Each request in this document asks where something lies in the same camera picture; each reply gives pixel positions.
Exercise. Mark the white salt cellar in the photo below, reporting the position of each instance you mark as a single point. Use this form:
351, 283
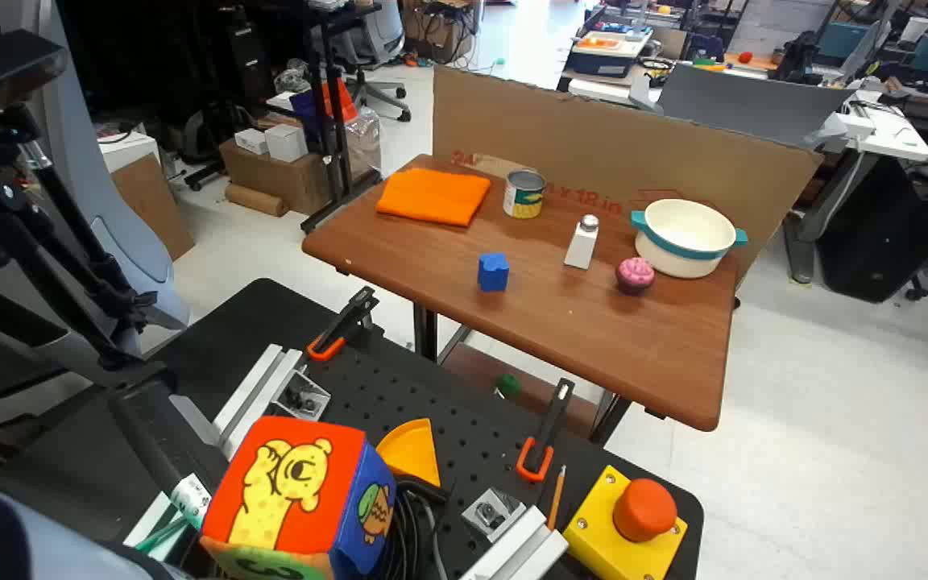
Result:
580, 242

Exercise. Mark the white pot teal rim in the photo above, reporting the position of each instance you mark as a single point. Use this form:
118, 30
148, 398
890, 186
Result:
684, 241

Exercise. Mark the blue toy block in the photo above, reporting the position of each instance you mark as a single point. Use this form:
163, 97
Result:
495, 273

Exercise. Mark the orange folded cloth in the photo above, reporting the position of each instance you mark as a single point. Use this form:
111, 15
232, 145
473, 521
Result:
434, 194

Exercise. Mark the green ball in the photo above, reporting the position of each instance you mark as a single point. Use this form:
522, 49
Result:
506, 385

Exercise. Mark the tin can yellow label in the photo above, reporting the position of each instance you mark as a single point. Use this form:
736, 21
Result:
522, 198

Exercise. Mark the brown wooden table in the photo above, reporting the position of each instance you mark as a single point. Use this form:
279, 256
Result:
580, 312

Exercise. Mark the black perforated base board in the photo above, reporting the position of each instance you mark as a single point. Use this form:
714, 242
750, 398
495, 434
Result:
452, 413

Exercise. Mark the yellow orange wedge piece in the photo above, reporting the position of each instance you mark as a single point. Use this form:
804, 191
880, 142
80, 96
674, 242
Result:
415, 454

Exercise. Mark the pink toy cupcake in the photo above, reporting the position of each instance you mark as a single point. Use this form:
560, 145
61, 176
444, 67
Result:
635, 276

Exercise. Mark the black white marker card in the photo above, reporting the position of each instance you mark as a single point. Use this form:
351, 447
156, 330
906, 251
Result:
491, 513
300, 396

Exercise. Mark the cardboard back panel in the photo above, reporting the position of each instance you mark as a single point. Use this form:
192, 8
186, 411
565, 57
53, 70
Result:
614, 145

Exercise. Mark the wooden pencil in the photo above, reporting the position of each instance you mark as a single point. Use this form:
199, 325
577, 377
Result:
556, 498

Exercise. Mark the brown cardboard box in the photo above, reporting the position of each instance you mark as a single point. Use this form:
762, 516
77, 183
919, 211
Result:
273, 173

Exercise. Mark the black office chair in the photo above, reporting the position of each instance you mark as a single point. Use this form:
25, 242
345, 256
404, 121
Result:
371, 53

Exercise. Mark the plush cube with bear print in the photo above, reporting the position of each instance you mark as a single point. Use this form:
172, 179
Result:
290, 503

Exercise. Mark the yellow box red stop button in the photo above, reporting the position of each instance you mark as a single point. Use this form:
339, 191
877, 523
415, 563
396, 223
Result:
619, 533

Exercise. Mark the green white striped object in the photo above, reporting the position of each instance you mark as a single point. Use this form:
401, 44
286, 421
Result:
172, 516

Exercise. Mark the light blue fabric panel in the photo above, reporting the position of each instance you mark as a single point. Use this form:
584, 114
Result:
90, 164

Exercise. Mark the light blue padded object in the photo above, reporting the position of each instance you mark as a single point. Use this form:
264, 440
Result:
25, 535

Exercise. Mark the aluminium profile rail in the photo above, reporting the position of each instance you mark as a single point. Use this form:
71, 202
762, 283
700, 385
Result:
257, 392
516, 550

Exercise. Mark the black camera tripod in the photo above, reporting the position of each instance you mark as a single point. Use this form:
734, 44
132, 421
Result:
25, 228

